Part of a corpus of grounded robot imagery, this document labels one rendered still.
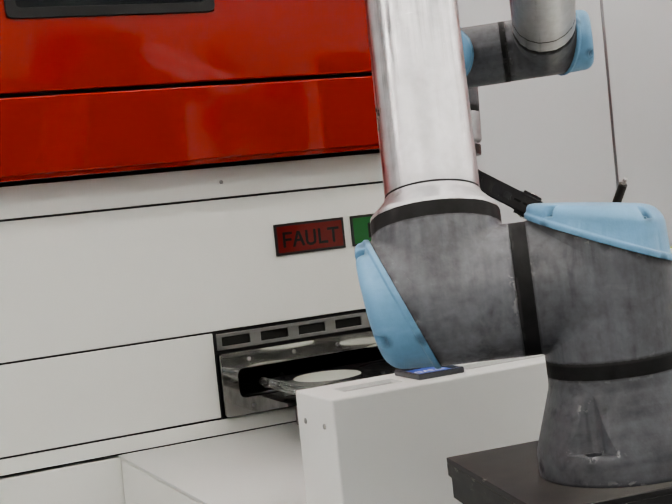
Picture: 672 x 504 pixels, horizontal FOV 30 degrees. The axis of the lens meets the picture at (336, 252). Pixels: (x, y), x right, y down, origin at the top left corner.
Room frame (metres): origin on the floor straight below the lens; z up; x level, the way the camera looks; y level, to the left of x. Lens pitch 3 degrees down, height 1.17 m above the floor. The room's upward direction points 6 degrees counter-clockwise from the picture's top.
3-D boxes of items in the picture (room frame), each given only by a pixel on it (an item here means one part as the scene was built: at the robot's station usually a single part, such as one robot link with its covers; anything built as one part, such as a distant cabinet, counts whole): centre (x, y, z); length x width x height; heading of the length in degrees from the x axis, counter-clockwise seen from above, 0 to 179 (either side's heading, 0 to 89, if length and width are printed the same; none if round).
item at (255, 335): (1.95, -0.01, 0.96); 0.44 x 0.01 x 0.02; 115
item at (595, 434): (1.07, -0.23, 0.96); 0.15 x 0.15 x 0.10
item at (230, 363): (1.95, -0.01, 0.89); 0.44 x 0.02 x 0.10; 115
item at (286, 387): (1.69, 0.05, 0.90); 0.37 x 0.01 x 0.01; 25
